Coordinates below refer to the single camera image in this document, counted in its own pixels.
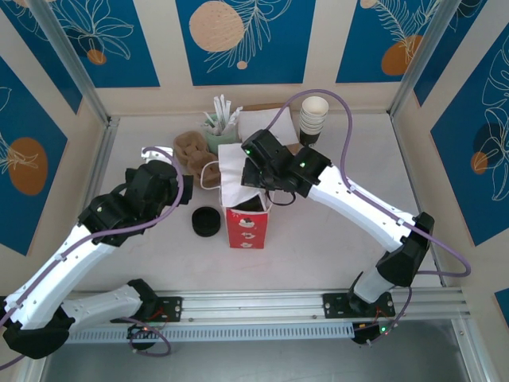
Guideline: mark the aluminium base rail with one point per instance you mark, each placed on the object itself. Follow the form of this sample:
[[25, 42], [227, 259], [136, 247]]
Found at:
[[254, 302]]

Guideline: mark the white and red paper bag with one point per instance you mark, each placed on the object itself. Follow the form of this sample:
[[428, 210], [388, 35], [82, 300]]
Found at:
[[246, 231]]

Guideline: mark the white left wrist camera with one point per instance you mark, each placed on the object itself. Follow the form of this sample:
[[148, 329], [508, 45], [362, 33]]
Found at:
[[159, 153]]

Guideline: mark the brown pulp cup carrier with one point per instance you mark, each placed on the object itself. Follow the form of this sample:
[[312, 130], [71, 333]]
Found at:
[[191, 149]]

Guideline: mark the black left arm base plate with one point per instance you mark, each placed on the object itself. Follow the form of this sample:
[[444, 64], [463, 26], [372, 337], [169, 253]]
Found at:
[[171, 308]]

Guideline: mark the aluminium frame post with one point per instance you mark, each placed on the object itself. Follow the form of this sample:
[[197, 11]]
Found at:
[[421, 55], [71, 55]]

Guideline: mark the mint green straw holder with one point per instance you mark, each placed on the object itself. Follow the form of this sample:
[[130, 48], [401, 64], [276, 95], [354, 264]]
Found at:
[[212, 139]]

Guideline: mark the brown cardboard napkin box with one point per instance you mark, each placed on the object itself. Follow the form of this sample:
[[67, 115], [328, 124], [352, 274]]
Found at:
[[258, 106]]

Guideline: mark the aluminium frame side rail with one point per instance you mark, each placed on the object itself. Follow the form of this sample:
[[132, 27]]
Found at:
[[406, 159], [101, 159]]

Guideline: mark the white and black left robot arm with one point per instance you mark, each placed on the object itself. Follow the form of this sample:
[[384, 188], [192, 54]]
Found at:
[[59, 274]]

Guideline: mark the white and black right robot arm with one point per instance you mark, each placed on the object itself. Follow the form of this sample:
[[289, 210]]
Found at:
[[358, 207]]

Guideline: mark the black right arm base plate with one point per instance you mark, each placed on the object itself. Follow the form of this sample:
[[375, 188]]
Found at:
[[334, 304]]

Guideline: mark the white wrapped straw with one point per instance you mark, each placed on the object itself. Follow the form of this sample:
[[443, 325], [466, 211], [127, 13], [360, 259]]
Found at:
[[238, 113], [228, 111], [208, 119], [217, 105]]

